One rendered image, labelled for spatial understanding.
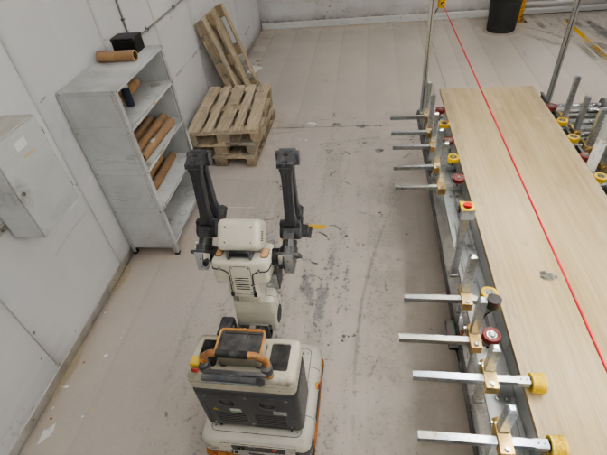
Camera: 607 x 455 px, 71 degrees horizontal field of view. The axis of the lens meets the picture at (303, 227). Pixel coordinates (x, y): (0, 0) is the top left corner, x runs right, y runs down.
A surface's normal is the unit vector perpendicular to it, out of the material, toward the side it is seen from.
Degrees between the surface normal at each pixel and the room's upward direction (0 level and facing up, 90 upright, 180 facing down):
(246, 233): 48
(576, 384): 0
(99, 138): 90
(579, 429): 0
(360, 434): 0
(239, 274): 82
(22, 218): 90
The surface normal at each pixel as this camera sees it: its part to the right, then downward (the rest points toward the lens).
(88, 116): -0.11, 0.66
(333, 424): -0.09, -0.75
